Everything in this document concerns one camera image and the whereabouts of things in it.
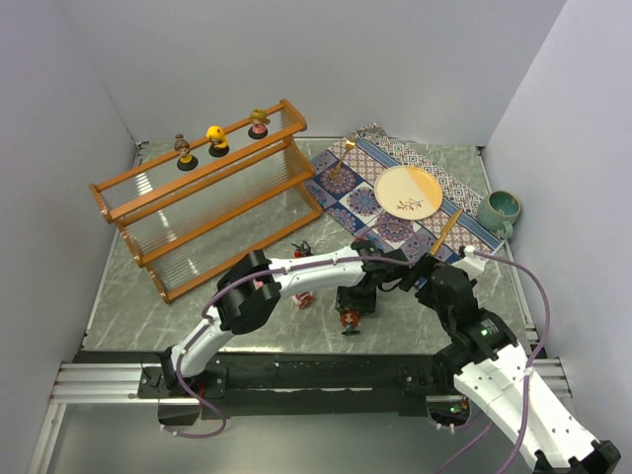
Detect blonde pink dress figurine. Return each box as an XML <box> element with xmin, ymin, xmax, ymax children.
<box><xmin>248</xmin><ymin>109</ymin><xmax>270</xmax><ymax>139</ymax></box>

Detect brown hair yellow figurine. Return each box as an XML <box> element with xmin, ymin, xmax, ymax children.
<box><xmin>174</xmin><ymin>133</ymin><xmax>198</xmax><ymax>172</ymax></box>

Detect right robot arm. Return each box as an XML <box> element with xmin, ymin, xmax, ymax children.
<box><xmin>400</xmin><ymin>247</ymin><xmax>621</xmax><ymax>473</ymax></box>

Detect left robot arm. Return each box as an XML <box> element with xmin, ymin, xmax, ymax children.
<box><xmin>161</xmin><ymin>239</ymin><xmax>412</xmax><ymax>390</ymax></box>

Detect orange wooden acrylic shelf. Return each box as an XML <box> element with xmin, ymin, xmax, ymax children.
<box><xmin>89</xmin><ymin>99</ymin><xmax>323</xmax><ymax>304</ymax></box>

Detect red hair green figurine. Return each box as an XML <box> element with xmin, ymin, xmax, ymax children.
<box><xmin>340</xmin><ymin>309</ymin><xmax>360</xmax><ymax>336</ymax></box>

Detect pink bear cake toy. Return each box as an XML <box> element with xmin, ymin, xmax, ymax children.
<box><xmin>292</xmin><ymin>291</ymin><xmax>315</xmax><ymax>309</ymax></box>

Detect black dragon toy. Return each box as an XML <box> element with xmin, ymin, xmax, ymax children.
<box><xmin>292</xmin><ymin>240</ymin><xmax>313</xmax><ymax>258</ymax></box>

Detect cream and orange plate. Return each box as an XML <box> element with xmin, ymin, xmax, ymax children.
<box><xmin>373</xmin><ymin>165</ymin><xmax>443</xmax><ymax>220</ymax></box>

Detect teal ceramic mug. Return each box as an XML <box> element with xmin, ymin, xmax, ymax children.
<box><xmin>476</xmin><ymin>191</ymin><xmax>521</xmax><ymax>239</ymax></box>

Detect black base beam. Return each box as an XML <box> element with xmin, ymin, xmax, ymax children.
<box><xmin>137</xmin><ymin>353</ymin><xmax>472</xmax><ymax>427</ymax></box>

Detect patterned blue placemat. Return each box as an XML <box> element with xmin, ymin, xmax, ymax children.
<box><xmin>306</xmin><ymin>128</ymin><xmax>503</xmax><ymax>264</ymax></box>

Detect gold fork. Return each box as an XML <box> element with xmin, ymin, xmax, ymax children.
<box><xmin>330</xmin><ymin>131</ymin><xmax>358</xmax><ymax>179</ymax></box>

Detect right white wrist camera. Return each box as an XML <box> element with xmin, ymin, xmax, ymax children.
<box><xmin>451</xmin><ymin>246</ymin><xmax>488</xmax><ymax>280</ymax></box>

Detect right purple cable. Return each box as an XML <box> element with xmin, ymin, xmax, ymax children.
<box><xmin>434</xmin><ymin>249</ymin><xmax>552</xmax><ymax>474</ymax></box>

